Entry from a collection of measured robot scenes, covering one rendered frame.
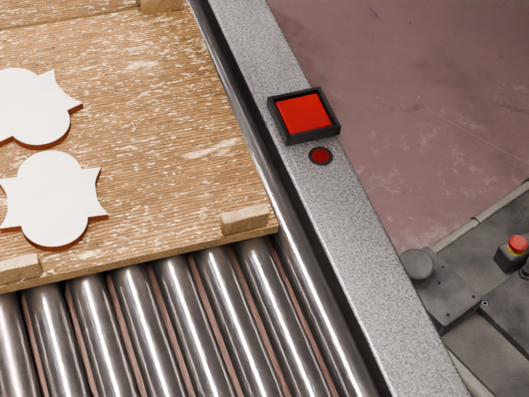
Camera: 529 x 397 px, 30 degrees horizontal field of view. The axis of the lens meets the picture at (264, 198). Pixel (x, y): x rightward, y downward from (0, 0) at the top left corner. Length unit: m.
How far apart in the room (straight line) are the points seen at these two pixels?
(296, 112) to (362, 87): 1.37
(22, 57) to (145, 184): 0.27
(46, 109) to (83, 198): 0.15
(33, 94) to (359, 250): 0.46
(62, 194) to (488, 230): 1.15
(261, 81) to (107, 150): 0.25
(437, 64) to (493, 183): 0.42
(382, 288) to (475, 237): 0.95
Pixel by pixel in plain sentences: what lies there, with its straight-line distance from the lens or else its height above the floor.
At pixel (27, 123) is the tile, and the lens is 1.27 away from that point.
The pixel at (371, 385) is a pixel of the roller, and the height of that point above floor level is 0.92.
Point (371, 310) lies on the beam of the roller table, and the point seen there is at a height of 0.92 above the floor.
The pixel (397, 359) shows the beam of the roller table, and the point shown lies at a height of 0.91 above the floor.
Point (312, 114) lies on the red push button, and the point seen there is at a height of 0.93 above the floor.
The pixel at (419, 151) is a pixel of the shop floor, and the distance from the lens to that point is 2.55.
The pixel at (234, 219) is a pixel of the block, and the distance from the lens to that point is 1.14.
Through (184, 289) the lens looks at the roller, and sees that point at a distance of 1.14.
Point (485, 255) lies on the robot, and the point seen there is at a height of 0.24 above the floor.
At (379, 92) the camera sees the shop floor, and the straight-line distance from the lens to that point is 2.66.
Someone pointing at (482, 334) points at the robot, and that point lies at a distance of 1.98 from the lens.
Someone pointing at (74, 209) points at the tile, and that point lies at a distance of 1.17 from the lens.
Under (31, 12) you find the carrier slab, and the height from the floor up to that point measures 0.94.
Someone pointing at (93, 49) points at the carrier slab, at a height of 0.94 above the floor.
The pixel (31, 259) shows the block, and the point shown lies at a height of 0.96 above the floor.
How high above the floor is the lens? 1.88
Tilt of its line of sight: 52 degrees down
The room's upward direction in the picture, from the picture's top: 7 degrees clockwise
